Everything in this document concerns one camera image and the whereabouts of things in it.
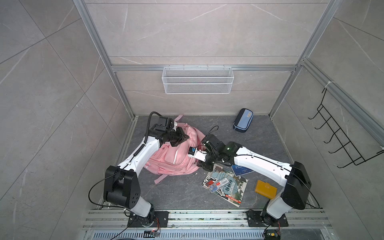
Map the illustrated Chinese comic book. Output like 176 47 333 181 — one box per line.
202 164 248 207

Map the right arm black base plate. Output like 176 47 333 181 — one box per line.
246 210 289 227

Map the blue pencil case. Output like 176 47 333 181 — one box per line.
233 108 254 133

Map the white wire mesh basket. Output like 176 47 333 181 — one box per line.
162 67 234 95

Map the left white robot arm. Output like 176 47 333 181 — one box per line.
103 112 189 218

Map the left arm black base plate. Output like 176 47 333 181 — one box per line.
128 211 169 228

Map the blue Little Prince book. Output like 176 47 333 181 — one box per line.
231 165 253 177

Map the pink student backpack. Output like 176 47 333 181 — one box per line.
144 115 205 185

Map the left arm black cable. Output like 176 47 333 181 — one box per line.
87 111 163 240

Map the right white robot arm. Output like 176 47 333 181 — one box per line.
188 134 312 222

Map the black wire hook rack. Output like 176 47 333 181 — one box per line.
308 88 384 169

